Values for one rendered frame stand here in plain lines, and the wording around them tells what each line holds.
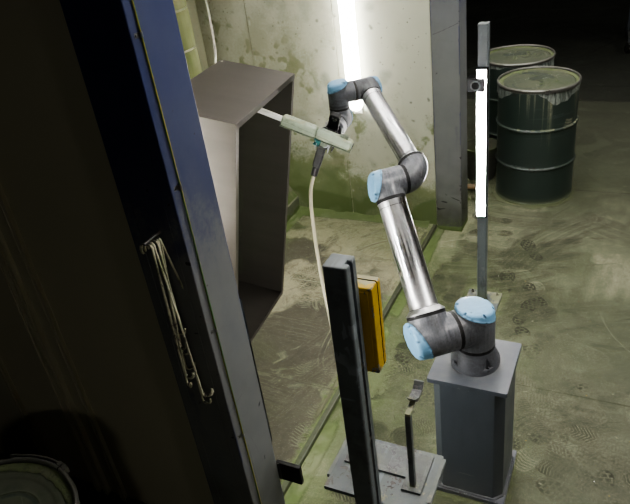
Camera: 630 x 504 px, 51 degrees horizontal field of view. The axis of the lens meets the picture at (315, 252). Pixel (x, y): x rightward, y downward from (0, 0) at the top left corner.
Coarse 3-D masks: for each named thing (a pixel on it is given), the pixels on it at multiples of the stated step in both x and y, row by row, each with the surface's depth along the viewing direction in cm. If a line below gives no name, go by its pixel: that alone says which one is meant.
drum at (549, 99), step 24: (576, 72) 468; (504, 96) 463; (528, 96) 450; (552, 96) 446; (576, 96) 456; (504, 120) 473; (528, 120) 458; (552, 120) 455; (576, 120) 467; (504, 144) 482; (528, 144) 467; (552, 144) 464; (504, 168) 491; (528, 168) 476; (552, 168) 473; (504, 192) 500; (528, 192) 486; (552, 192) 484
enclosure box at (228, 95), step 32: (224, 64) 286; (224, 96) 257; (256, 96) 259; (288, 96) 290; (224, 128) 239; (256, 128) 304; (224, 160) 246; (256, 160) 313; (288, 160) 305; (224, 192) 254; (256, 192) 323; (224, 224) 262; (256, 224) 333; (256, 256) 344; (256, 288) 353; (256, 320) 331
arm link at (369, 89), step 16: (352, 80) 289; (368, 80) 288; (368, 96) 283; (384, 112) 275; (384, 128) 272; (400, 128) 269; (400, 144) 264; (400, 160) 259; (416, 160) 255; (416, 176) 252
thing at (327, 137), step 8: (264, 112) 270; (272, 112) 270; (280, 120) 269; (288, 120) 267; (296, 120) 267; (288, 128) 269; (296, 128) 267; (304, 128) 266; (312, 128) 266; (320, 128) 267; (312, 136) 267; (320, 136) 266; (328, 136) 265; (336, 136) 265; (344, 136) 265; (320, 144) 269; (328, 144) 267; (336, 144) 265; (344, 144) 264; (352, 144) 265; (320, 152) 271; (320, 160) 273; (312, 168) 277
